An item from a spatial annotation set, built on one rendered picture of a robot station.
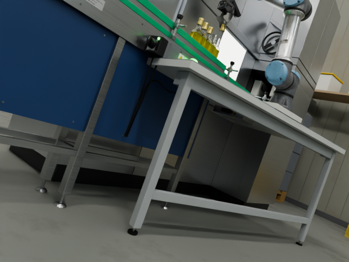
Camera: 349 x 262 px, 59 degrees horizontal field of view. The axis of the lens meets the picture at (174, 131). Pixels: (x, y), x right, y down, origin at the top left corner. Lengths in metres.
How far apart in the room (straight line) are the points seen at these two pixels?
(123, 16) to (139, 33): 0.11
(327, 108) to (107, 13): 4.69
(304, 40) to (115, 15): 1.94
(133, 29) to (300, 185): 4.50
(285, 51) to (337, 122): 3.75
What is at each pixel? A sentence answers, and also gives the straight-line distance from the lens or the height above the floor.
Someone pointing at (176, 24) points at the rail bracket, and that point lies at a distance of 1.60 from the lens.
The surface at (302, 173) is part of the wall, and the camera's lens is 5.50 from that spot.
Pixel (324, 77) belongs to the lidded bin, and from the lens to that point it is 5.15.
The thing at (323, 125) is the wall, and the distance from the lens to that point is 5.55.
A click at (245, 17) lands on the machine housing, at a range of 2.76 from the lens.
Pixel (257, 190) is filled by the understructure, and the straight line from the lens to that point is 2.88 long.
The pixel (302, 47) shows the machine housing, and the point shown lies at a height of 1.49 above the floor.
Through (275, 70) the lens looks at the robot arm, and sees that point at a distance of 1.75.
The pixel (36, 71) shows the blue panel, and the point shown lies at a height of 0.49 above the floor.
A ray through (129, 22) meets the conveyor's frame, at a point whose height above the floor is 0.83.
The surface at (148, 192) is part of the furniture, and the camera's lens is 1.31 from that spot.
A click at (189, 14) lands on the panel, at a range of 2.11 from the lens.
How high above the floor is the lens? 0.46
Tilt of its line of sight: level
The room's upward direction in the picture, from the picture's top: 20 degrees clockwise
